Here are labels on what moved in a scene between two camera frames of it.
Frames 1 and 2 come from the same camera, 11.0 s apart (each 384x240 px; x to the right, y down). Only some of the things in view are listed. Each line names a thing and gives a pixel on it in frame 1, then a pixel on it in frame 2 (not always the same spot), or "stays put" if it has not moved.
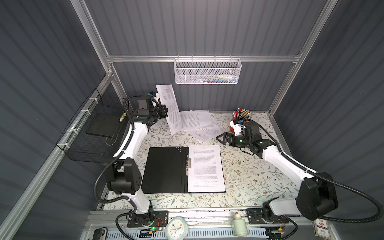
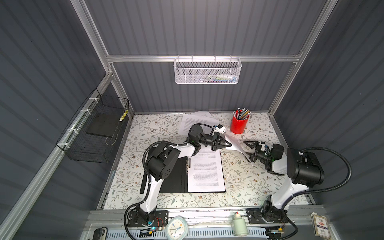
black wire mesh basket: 92,134 stays put
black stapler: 100,234 stays put
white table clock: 177,228 stays put
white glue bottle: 239,226 stays put
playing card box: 321,228 stays put
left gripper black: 162,109 to 215,144
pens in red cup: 241,113 stays put
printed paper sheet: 167,97 to 205,173
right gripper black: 226,136 to 256,145
